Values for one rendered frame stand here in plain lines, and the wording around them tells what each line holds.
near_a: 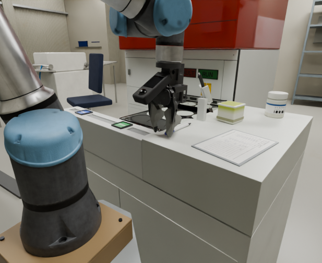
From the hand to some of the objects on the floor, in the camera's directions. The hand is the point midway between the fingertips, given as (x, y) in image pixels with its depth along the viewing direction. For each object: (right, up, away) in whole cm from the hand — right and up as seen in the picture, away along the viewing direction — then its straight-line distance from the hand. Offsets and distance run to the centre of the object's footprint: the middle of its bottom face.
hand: (160, 131), depth 66 cm
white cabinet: (+4, -82, +63) cm, 103 cm away
